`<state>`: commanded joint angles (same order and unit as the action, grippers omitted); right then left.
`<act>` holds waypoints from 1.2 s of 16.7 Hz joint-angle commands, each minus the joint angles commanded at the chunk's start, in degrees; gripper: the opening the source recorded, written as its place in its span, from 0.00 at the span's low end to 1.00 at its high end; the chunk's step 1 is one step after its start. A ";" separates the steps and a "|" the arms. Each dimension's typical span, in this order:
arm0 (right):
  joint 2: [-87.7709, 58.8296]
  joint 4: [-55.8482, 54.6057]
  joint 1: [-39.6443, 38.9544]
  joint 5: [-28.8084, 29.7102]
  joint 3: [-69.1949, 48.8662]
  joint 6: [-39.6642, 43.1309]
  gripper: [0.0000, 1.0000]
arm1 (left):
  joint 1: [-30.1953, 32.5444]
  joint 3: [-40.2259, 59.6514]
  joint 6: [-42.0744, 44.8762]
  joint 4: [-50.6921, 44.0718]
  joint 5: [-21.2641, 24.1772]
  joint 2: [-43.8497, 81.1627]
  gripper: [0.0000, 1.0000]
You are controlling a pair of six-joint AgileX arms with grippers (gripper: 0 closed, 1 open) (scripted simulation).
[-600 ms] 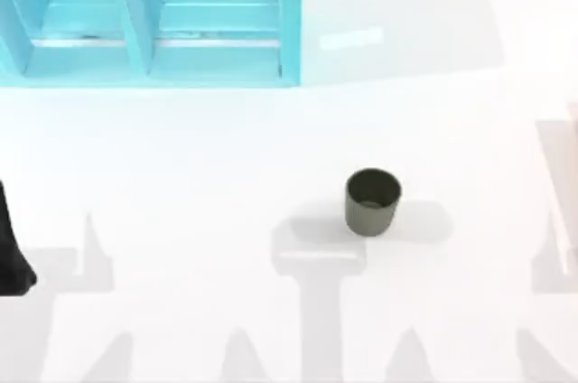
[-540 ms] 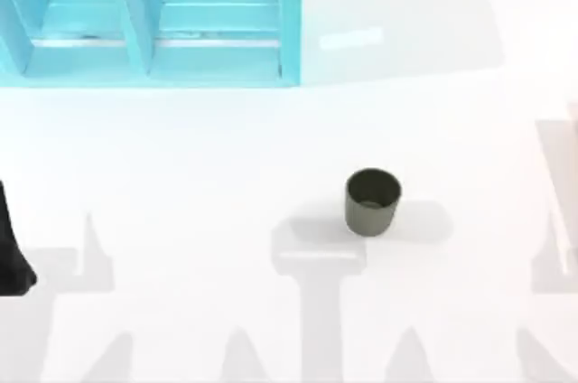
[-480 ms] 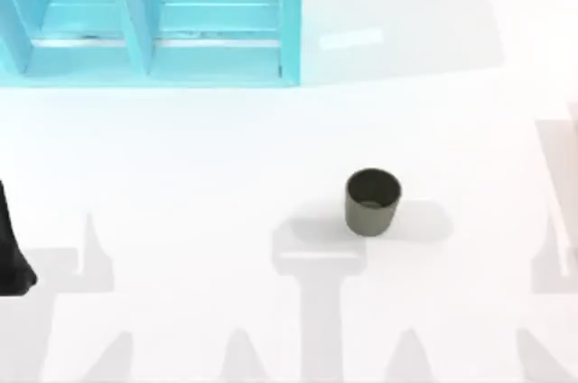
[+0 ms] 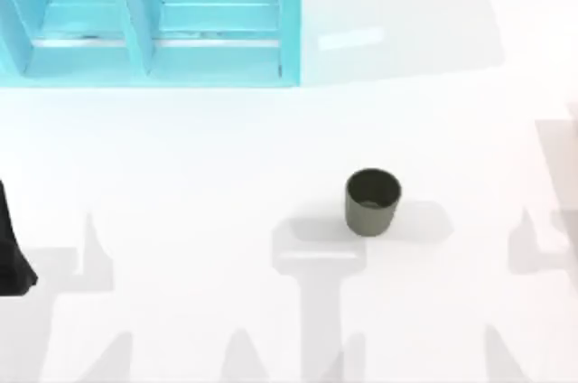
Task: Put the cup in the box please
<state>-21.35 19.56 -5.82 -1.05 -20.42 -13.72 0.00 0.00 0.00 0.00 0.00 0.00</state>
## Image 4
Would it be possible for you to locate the dark olive green cup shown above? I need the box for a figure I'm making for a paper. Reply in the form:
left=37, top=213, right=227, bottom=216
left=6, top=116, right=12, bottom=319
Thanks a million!
left=345, top=168, right=403, bottom=238

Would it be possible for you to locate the light blue rack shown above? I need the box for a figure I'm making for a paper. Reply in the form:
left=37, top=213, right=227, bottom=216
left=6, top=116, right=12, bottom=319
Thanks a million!
left=0, top=0, right=303, bottom=89

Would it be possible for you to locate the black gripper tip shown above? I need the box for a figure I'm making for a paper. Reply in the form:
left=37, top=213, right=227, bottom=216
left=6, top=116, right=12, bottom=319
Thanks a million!
left=0, top=180, right=39, bottom=298

